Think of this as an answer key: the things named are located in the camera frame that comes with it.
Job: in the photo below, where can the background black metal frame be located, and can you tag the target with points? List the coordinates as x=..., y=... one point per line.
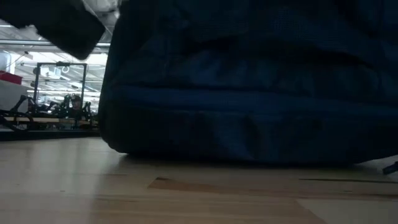
x=36, y=81

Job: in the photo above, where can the white cabinet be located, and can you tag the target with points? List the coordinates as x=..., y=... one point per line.
x=12, y=96

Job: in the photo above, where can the navy blue backpack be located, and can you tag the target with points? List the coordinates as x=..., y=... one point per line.
x=248, y=93

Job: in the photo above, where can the background robot workstation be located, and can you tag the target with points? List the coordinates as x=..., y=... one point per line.
x=66, y=105

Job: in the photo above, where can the red box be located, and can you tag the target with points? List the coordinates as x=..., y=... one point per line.
x=11, y=77

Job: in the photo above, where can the long ceiling light strip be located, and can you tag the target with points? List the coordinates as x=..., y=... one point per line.
x=18, y=42

